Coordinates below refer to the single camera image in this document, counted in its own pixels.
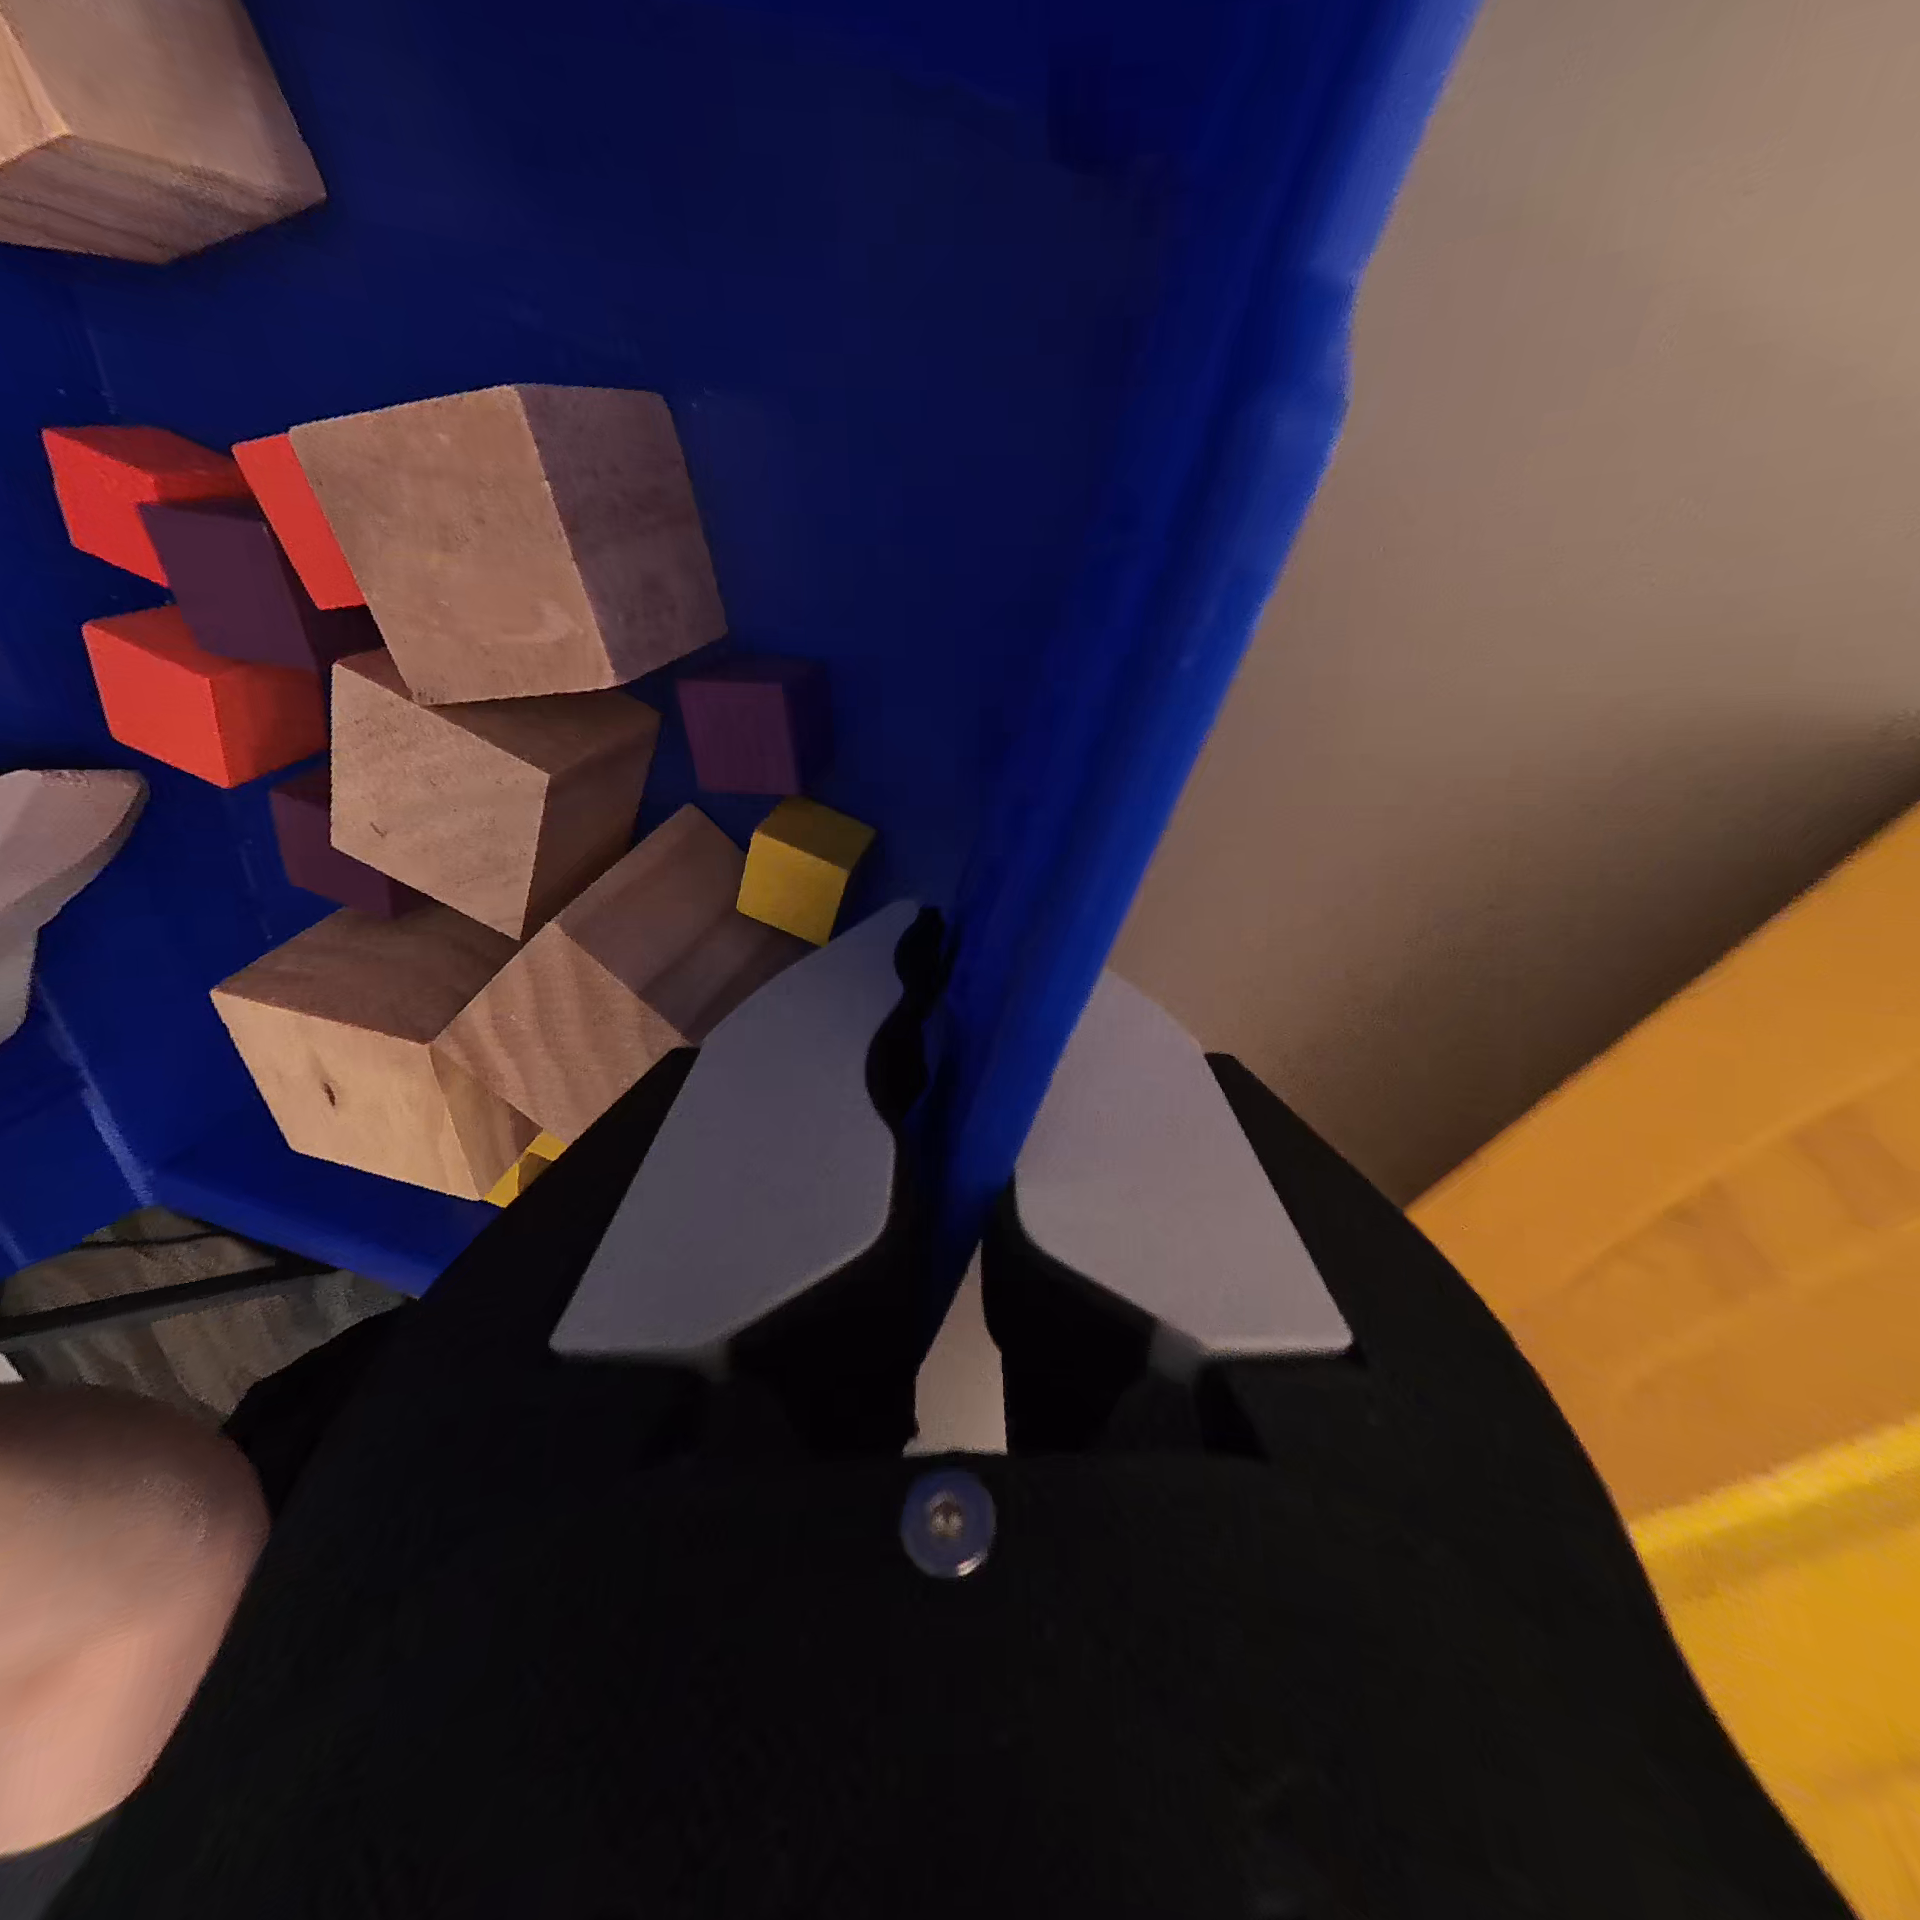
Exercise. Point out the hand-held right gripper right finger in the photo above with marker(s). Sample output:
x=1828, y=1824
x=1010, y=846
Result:
x=1185, y=1215

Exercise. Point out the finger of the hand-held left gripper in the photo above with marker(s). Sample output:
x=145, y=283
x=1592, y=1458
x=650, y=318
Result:
x=59, y=839

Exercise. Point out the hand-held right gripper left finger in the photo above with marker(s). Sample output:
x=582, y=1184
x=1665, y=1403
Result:
x=734, y=1184

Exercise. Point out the pile of wooden cubes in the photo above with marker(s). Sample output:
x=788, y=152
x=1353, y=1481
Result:
x=510, y=540

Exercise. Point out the yellow plastic box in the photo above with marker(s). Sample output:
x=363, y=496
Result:
x=1739, y=1201

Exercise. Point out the blue plastic box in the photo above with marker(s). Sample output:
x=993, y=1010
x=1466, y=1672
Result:
x=973, y=375

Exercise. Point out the person's left forearm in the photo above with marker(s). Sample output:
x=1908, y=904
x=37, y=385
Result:
x=106, y=1588

